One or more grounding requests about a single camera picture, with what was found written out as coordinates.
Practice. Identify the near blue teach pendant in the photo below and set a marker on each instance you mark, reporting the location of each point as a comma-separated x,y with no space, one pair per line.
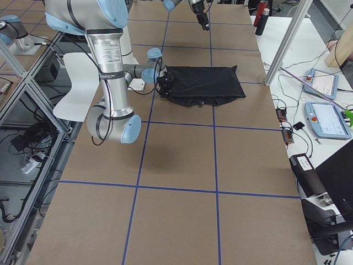
326,121

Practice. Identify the black monitor stand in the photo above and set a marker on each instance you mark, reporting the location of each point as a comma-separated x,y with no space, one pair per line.
327,229

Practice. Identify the white power strip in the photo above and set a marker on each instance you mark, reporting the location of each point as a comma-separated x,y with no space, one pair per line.
31,165

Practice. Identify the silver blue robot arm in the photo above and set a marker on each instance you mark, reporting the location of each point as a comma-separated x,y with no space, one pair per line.
171,4
102,24

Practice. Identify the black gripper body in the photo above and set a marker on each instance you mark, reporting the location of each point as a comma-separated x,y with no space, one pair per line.
162,83
197,9

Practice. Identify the black bottle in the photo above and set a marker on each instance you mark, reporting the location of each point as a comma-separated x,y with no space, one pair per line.
262,22

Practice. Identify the black box with label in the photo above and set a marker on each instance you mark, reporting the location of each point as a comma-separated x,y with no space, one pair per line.
306,175

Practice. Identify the dark red bottle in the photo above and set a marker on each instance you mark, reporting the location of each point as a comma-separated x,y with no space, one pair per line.
262,5

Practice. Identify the white pedestal base plate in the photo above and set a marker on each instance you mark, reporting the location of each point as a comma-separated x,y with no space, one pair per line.
136,84

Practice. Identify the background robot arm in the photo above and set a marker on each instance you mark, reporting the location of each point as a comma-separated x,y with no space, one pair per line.
15,36

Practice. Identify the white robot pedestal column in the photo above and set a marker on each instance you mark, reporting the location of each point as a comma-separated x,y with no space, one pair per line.
126,48

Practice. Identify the wooden beam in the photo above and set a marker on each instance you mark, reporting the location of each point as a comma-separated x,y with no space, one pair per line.
342,50

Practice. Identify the green plastic object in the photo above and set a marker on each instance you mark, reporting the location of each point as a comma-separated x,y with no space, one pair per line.
349,115

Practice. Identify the far blue teach pendant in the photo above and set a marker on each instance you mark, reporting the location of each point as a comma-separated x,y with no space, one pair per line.
322,82

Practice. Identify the blue teach pendant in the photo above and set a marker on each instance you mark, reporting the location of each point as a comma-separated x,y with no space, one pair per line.
326,121
322,82

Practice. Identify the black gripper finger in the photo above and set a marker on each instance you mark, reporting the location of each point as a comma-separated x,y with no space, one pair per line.
205,27

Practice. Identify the orange circuit board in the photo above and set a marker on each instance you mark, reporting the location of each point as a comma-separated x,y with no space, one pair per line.
287,136
281,114

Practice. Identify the metal reacher grabber stick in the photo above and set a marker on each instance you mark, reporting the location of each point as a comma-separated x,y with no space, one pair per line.
323,96

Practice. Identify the aluminium frame post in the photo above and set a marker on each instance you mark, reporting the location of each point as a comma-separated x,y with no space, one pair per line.
290,33

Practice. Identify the black printed t-shirt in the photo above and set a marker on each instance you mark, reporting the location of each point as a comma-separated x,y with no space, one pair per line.
204,86

